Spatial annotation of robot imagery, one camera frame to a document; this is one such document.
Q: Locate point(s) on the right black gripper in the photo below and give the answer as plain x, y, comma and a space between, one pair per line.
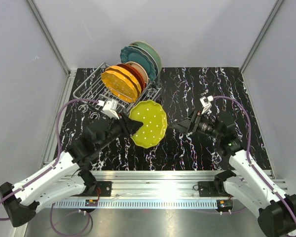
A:
194, 123

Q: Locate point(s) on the right aluminium frame post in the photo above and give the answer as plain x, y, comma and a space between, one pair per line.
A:
263, 31

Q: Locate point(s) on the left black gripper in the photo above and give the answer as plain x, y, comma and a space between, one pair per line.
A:
129, 126

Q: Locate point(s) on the aluminium mounting rail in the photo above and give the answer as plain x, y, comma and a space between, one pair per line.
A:
153, 182

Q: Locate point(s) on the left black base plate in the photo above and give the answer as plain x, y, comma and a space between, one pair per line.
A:
104, 188

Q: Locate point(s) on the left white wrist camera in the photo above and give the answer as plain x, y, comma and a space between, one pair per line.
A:
108, 108

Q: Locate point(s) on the grey wire dish rack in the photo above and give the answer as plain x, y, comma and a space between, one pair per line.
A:
93, 88

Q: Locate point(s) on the orange dotted plate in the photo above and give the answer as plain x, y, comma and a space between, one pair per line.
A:
120, 86

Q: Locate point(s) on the teal plate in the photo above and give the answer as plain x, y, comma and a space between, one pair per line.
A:
133, 54

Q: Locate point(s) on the left aluminium frame post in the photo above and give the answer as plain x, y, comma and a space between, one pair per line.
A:
48, 36

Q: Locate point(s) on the white slotted cable duct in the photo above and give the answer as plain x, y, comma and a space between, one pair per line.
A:
137, 204

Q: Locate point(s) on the cream plate with black flower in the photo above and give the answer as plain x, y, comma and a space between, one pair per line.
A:
140, 69

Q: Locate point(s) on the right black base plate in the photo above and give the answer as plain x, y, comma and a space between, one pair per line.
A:
208, 189

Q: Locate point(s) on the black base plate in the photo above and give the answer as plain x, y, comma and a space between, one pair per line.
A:
104, 188
208, 189

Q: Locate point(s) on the red brown scalloped plate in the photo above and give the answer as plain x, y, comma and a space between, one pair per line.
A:
135, 73

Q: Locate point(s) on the aluminium frame post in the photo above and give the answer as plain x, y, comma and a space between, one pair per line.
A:
48, 36
263, 31

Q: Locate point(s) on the green floral plate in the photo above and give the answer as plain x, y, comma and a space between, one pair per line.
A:
151, 51

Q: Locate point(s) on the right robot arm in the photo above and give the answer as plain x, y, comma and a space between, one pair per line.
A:
274, 209

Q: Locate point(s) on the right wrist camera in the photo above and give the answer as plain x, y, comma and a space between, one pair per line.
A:
206, 102

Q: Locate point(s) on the yellow dotted plate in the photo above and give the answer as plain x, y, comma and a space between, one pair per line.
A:
129, 73

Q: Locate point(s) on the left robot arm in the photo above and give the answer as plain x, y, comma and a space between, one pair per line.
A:
77, 155

